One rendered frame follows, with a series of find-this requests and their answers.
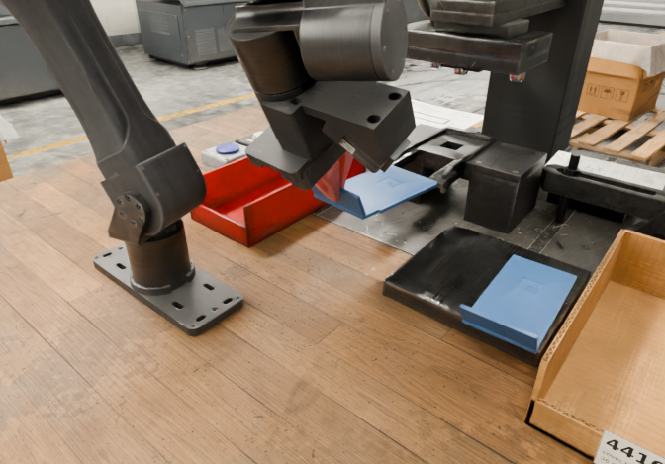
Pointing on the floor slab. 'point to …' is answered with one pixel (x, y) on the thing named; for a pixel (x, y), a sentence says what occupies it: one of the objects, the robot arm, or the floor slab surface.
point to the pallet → (651, 154)
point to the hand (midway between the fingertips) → (332, 192)
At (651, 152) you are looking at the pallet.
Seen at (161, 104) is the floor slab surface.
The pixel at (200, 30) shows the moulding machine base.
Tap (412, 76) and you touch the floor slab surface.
